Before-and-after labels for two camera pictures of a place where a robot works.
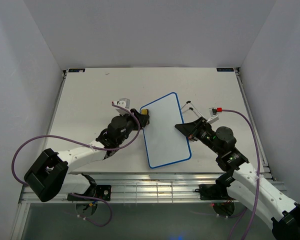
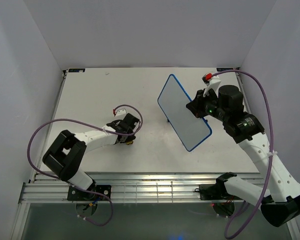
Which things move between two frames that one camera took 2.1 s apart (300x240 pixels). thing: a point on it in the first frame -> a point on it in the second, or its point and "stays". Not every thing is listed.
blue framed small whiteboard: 165,144 -> 193,130
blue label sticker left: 76,70 stays
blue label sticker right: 225,69 stays
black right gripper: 195,127 -> 195,106
